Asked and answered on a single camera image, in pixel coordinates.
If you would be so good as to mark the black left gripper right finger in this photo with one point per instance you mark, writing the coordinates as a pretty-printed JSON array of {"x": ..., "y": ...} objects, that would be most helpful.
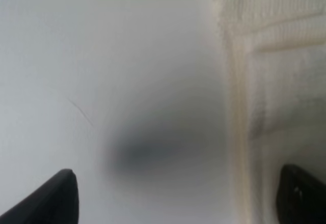
[{"x": 300, "y": 197}]

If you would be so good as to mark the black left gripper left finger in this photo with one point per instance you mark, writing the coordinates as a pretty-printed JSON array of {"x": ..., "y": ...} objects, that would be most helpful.
[{"x": 56, "y": 201}]

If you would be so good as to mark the cream white towel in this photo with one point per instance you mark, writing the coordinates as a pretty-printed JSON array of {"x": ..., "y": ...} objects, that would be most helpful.
[{"x": 275, "y": 61}]

